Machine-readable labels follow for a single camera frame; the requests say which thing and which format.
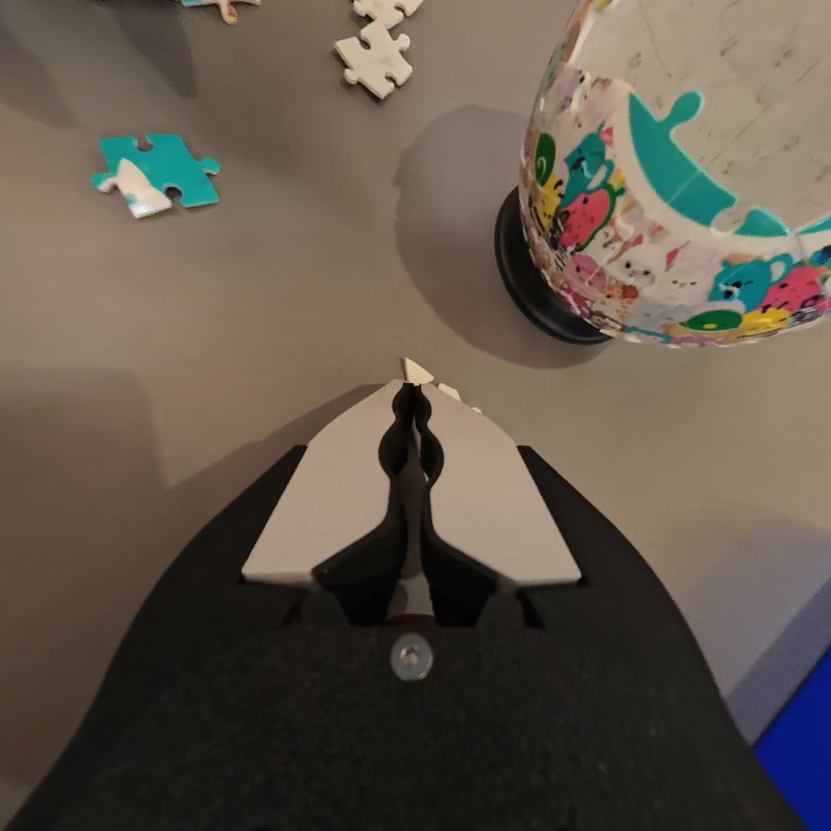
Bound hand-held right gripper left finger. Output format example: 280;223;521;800
242;380;416;627

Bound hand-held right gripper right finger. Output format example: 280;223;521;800
413;383;582;627

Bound white puzzle piece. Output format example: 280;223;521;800
401;356;483;417
334;19;414;100
352;0;425;31

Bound colourful puzzle ball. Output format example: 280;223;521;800
519;0;831;349

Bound black ball stand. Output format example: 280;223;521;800
495;187;615;345

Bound teal puzzle piece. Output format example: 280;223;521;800
90;132;222;219

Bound colourful puzzle piece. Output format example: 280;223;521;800
180;0;262;26

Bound blue plastic bin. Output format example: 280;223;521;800
753;659;831;831

